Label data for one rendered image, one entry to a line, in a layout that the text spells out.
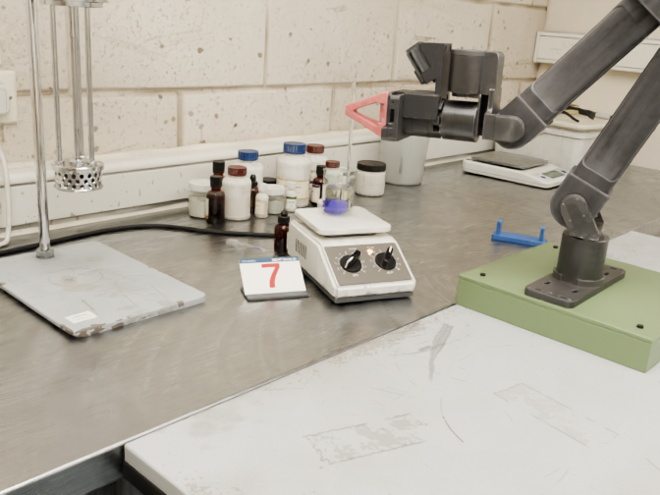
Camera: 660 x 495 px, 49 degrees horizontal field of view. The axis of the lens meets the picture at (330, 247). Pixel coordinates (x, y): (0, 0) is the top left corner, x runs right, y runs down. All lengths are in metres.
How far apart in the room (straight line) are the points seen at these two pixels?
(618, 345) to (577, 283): 0.13
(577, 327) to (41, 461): 0.64
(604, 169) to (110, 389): 0.67
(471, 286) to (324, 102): 0.83
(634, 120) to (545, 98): 0.11
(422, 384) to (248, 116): 0.91
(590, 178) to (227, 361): 0.53
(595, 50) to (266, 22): 0.81
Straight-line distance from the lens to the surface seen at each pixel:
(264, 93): 1.62
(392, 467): 0.69
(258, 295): 1.03
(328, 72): 1.76
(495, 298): 1.03
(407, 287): 1.05
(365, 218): 1.13
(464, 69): 1.03
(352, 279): 1.02
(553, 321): 0.99
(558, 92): 1.02
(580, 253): 1.04
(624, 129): 1.02
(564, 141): 2.15
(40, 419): 0.76
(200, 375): 0.82
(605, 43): 1.01
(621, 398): 0.89
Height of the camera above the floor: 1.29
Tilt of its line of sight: 18 degrees down
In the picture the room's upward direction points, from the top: 4 degrees clockwise
